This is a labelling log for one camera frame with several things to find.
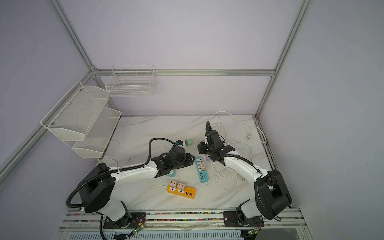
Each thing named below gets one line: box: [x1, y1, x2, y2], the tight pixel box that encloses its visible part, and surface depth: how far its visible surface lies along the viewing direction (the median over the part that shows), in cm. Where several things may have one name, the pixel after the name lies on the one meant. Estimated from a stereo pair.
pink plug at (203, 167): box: [200, 161, 206, 171], surface depth 88 cm
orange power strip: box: [166, 185, 197, 199], surface depth 82 cm
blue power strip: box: [195, 156, 210, 183], surface depth 88 cm
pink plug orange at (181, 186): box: [177, 182, 186, 191], surface depth 80 cm
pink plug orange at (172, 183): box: [169, 180, 177, 188], surface depth 80 cm
